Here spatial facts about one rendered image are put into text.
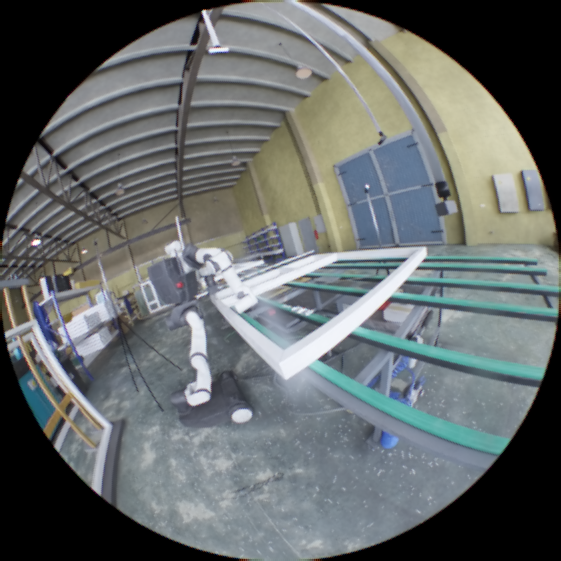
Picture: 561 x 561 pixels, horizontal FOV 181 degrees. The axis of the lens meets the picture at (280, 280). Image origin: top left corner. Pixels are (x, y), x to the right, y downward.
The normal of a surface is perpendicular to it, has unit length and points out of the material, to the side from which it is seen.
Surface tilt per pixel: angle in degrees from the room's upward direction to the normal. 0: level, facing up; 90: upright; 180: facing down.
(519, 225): 90
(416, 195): 90
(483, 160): 90
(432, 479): 0
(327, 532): 0
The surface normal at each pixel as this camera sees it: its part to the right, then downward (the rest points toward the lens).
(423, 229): -0.82, 0.35
